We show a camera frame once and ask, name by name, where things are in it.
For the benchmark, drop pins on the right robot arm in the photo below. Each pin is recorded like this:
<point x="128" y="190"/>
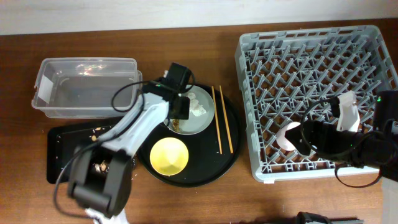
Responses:
<point x="347" y="146"/>

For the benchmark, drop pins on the pink cup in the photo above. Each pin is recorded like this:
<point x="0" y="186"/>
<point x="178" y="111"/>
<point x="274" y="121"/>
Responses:
<point x="282" y="141"/>

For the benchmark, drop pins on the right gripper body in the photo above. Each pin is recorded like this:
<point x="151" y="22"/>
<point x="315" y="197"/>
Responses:
<point x="332" y="144"/>

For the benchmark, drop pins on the wooden chopstick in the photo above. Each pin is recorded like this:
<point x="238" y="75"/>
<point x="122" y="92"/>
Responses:
<point x="226" y="121"/>
<point x="216" y="120"/>

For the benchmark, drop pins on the white tissue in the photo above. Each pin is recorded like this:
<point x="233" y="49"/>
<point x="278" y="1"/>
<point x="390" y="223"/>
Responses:
<point x="195" y="108"/>

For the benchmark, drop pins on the food scraps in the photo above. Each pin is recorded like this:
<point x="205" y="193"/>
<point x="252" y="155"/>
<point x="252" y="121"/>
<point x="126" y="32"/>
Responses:
<point x="98" y="163"/>

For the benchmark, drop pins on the grey dishwasher rack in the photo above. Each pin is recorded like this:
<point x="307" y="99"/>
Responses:
<point x="282" y="73"/>

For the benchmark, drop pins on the yellow bowl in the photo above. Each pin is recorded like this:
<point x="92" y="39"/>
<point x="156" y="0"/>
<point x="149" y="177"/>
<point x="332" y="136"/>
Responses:
<point x="169" y="156"/>

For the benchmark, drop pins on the black rectangular tray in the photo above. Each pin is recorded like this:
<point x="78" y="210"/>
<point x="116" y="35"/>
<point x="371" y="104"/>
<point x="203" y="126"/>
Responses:
<point x="62" y="141"/>

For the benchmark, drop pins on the clear plastic bin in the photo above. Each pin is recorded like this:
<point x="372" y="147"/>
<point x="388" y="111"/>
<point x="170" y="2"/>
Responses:
<point x="82" y="87"/>

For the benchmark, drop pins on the grey plate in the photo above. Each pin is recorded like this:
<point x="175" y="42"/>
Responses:
<point x="193" y="124"/>

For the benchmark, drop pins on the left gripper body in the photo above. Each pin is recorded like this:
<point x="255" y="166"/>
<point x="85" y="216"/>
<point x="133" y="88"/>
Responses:
<point x="184" y="109"/>

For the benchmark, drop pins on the round black serving tray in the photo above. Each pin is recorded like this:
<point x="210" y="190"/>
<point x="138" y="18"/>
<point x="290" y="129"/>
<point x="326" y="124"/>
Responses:
<point x="205" y="163"/>

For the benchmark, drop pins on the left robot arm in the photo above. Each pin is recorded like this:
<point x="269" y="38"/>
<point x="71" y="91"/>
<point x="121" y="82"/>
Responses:
<point x="104" y="196"/>

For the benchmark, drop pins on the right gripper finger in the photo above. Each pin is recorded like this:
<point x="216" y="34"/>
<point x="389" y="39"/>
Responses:
<point x="293" y="131"/>
<point x="297" y="144"/>

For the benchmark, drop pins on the brown gold snack wrapper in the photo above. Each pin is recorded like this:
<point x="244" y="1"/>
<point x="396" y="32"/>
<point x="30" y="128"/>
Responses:
<point x="176" y="125"/>

